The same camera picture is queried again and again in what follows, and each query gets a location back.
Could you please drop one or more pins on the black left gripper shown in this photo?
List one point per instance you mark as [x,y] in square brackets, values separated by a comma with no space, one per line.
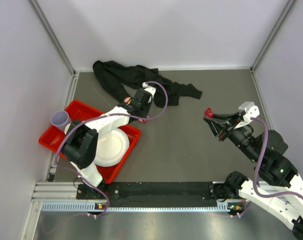
[148,106]

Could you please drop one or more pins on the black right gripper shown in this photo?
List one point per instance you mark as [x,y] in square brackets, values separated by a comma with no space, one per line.
[232,120]

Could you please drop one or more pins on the red nail polish bottle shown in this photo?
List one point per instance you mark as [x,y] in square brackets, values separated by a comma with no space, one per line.
[208,113]

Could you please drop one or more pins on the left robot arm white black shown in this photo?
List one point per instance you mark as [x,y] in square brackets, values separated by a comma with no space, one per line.
[81,137]

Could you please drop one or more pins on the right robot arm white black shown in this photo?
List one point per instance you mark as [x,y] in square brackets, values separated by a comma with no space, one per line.
[277,186]

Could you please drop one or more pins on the mannequin hand with red nails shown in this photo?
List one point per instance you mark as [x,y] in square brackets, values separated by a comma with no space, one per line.
[127,100]

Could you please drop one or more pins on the black cloth garment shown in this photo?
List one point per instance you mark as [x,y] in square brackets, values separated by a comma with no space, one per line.
[113,76]

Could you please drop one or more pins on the white paper plate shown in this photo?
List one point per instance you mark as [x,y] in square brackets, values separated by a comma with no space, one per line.
[111,148]

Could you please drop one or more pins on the purple plastic cup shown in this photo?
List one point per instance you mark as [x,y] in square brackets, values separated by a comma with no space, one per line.
[60,120]

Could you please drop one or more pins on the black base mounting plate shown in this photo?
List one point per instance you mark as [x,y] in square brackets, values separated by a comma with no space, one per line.
[164,194]

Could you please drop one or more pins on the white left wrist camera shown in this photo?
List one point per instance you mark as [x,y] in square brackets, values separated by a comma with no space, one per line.
[148,88]

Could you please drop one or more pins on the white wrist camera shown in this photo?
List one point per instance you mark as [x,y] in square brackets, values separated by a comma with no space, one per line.
[248,110]
[148,88]

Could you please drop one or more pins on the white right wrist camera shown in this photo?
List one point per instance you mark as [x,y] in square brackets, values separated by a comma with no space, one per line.
[248,110]

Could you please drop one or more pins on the grey slotted cable duct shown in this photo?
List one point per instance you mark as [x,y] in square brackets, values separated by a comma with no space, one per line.
[93,207]

